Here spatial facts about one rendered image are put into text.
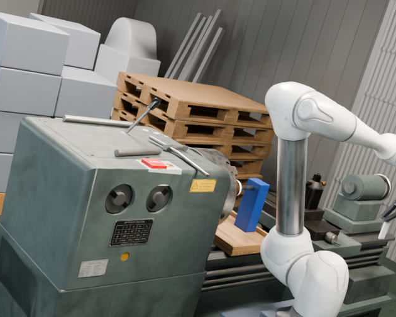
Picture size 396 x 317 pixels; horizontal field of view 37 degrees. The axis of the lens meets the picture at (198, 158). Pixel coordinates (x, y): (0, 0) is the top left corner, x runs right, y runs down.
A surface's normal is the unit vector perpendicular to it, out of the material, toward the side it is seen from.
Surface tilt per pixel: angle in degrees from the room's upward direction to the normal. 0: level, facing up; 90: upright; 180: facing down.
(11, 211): 90
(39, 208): 90
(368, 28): 90
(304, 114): 76
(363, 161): 90
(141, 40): 72
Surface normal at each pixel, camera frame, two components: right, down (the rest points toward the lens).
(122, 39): -0.70, -0.01
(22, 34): 0.56, 0.37
